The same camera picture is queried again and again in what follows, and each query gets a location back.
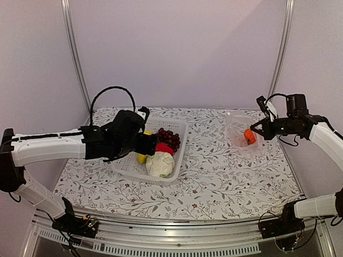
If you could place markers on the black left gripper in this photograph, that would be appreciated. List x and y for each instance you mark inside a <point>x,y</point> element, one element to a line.
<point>148,146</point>

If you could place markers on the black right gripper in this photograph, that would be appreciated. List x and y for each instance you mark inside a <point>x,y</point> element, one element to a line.
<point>267,132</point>

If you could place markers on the orange toy pepper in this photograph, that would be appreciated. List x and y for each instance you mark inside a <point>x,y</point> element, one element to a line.
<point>249,136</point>

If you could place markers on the clear zip top bag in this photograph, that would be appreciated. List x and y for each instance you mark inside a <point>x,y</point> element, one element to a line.
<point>240,135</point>

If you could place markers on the white plastic mesh basket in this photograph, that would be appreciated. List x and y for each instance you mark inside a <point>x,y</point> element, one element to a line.
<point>131,169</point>

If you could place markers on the red toy pepper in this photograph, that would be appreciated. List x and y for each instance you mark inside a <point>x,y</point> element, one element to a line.
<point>161,147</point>

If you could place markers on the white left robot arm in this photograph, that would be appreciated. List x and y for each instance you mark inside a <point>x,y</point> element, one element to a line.
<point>18,150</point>

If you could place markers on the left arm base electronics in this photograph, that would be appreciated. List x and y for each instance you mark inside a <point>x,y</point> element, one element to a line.
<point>86,226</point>

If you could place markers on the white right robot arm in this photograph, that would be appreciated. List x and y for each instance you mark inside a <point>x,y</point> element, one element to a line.
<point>315,129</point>

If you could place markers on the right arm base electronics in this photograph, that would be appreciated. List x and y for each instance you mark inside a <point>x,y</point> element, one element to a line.
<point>270,225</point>

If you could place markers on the yellow toy lemon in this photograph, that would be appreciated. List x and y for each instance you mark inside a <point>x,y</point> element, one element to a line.
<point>141,158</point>

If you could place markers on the dark red toy grapes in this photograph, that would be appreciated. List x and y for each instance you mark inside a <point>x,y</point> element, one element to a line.
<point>169,138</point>

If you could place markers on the white toy cabbage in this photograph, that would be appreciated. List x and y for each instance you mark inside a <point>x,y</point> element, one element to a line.
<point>160,165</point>

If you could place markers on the floral patterned table mat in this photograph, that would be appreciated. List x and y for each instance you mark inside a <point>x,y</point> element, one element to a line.
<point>216,180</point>

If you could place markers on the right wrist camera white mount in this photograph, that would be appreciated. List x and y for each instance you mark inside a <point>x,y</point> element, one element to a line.
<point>267,108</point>

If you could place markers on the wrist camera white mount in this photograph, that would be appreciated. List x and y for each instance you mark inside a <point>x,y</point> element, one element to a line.
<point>267,108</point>
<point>144,113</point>

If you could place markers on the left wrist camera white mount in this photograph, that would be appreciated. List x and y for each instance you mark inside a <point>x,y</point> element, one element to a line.
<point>144,113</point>

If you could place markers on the right aluminium frame post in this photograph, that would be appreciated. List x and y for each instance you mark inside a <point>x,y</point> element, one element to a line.
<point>285,34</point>

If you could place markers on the aluminium frame post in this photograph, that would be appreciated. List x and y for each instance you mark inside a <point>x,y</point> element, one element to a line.
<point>67,16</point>
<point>285,34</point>

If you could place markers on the aluminium front rail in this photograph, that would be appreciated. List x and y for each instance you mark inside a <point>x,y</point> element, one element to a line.
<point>124,235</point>

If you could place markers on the left aluminium frame post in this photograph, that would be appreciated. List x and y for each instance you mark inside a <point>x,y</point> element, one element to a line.
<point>67,16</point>

